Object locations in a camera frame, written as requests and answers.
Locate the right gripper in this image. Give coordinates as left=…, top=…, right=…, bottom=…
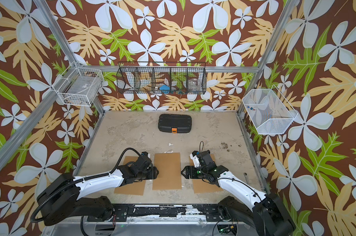
left=179, top=165, right=208, bottom=179

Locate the brown file bag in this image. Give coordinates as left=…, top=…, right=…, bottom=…
left=190, top=160, right=222, bottom=194
left=114, top=156, right=145, bottom=196
left=152, top=152, right=182, bottom=190

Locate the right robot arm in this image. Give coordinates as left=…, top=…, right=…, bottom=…
left=181, top=150, right=296, bottom=236

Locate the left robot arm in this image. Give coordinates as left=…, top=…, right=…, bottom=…
left=30, top=148, right=159, bottom=226

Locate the black tool case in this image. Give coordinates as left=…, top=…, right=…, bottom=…
left=158, top=114, right=192, bottom=133

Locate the blue item in basket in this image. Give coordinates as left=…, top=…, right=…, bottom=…
left=159, top=85, right=171, bottom=94

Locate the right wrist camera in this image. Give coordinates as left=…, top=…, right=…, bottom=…
left=190, top=151, right=202, bottom=168

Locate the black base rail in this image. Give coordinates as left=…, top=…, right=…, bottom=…
left=87, top=203, right=246, bottom=222

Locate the black wire basket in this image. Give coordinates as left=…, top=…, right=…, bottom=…
left=115, top=62, right=207, bottom=95

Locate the white wire basket right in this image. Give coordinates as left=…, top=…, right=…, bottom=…
left=242, top=86, right=298, bottom=136

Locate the white wire basket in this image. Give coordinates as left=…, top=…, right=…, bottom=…
left=242, top=86, right=298, bottom=136
left=55, top=67, right=104, bottom=107

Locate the white wire basket left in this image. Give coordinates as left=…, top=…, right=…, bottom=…
left=55, top=67, right=104, bottom=107

